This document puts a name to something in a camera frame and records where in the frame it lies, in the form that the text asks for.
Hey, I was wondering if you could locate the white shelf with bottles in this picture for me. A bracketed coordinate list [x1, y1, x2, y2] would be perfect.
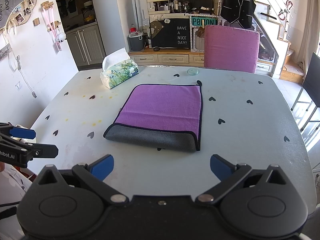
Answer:
[146, 0, 190, 14]

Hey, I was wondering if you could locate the grey kitchen cabinet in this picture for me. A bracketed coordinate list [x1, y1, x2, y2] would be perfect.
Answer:
[66, 22, 106, 69]

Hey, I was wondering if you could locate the floral tissue pack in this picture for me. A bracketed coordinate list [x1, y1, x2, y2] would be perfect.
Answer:
[100, 48, 139, 89]

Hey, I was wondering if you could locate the grey bucket with red lid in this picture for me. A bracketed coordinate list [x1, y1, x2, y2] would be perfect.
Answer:
[127, 25, 145, 51]

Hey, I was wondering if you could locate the black chair at right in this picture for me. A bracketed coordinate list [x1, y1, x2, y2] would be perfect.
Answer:
[291, 53, 320, 132]

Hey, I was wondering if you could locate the black jacket white piping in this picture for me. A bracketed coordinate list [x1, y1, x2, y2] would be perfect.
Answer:
[220, 0, 256, 29]

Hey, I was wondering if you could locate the teal poison sign box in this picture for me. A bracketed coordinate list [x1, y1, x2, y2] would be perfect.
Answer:
[189, 14, 219, 53]

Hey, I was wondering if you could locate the small round glass coaster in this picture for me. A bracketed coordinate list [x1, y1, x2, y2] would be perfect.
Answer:
[187, 68, 199, 75]

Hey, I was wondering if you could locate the black have a nice day sign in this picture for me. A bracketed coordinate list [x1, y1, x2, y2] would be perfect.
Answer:
[150, 18, 190, 49]

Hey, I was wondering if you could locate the photo collage wall board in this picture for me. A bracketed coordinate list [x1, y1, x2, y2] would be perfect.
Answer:
[1, 0, 37, 29]

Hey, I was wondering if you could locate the wooden drawer sideboard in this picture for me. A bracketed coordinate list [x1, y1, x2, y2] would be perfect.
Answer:
[129, 47, 277, 77]

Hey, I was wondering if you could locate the purple and grey towel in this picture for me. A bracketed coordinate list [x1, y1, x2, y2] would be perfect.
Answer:
[103, 80, 203, 152]

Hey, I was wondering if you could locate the white charger cable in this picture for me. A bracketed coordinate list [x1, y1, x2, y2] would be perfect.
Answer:
[7, 33, 38, 99]

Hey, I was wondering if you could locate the wooden staircase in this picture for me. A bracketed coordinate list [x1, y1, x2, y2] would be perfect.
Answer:
[252, 1, 304, 83]

